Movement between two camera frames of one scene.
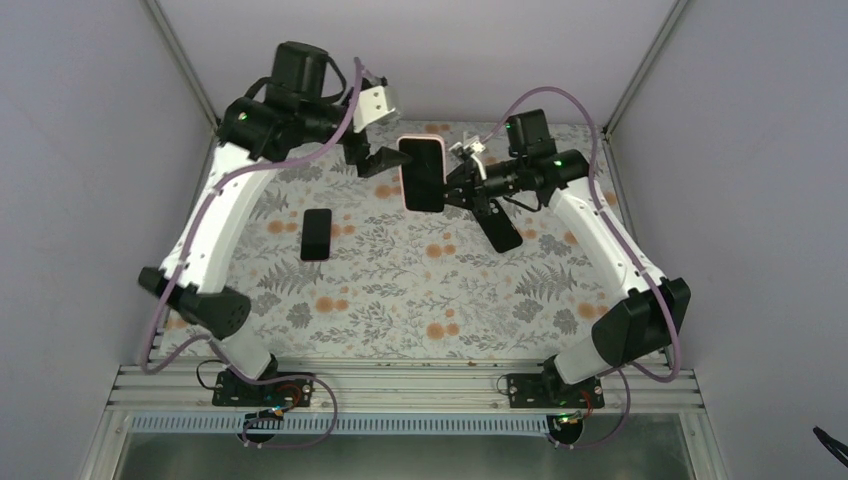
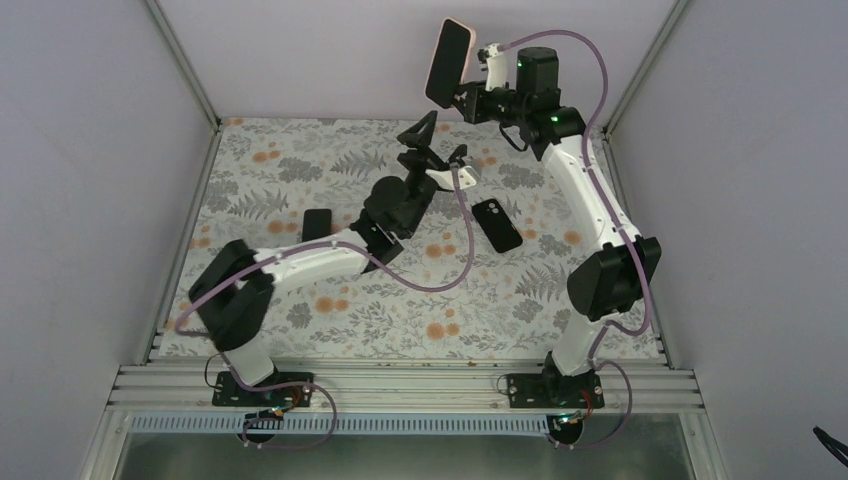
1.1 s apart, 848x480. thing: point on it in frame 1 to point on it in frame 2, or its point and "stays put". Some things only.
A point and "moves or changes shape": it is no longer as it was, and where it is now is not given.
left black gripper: (381, 160) to (427, 159)
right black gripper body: (477, 186) to (479, 113)
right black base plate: (553, 389) stays put
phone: (423, 180) moves or changes shape
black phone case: (497, 226) stays put
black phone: (316, 234) stays put
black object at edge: (834, 446) stays put
